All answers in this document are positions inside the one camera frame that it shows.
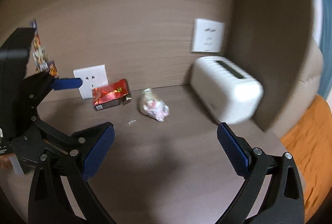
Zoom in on red snack box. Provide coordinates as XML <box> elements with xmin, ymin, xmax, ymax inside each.
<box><xmin>92</xmin><ymin>79</ymin><xmax>132</xmax><ymax>111</ymax></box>

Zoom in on orange bed blanket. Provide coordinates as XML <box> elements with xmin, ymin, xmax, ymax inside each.
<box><xmin>281</xmin><ymin>95</ymin><xmax>331</xmax><ymax>222</ymax></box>

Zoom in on crumpled clear white wrapper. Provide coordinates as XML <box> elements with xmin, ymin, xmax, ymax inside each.
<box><xmin>139</xmin><ymin>88</ymin><xmax>169</xmax><ymax>122</ymax></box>

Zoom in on beige padded headboard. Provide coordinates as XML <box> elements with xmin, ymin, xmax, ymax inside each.
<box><xmin>269</xmin><ymin>0</ymin><xmax>323</xmax><ymax>138</ymax></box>

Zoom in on white ribbed speaker box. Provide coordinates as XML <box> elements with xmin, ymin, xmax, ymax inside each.
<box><xmin>190</xmin><ymin>56</ymin><xmax>263</xmax><ymax>124</ymax></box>

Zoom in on blue curtain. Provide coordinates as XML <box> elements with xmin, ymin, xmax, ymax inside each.
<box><xmin>318</xmin><ymin>0</ymin><xmax>332</xmax><ymax>99</ymax></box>

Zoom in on colourful wall stickers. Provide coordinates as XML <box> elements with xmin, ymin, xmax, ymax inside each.
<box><xmin>29</xmin><ymin>20</ymin><xmax>59</xmax><ymax>77</ymax></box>

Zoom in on lower white wall socket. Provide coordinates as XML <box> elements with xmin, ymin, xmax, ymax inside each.
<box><xmin>73</xmin><ymin>65</ymin><xmax>109</xmax><ymax>99</ymax></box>

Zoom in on upper white wall switch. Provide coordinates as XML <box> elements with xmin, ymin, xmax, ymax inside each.
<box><xmin>191</xmin><ymin>18</ymin><xmax>225</xmax><ymax>53</ymax></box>

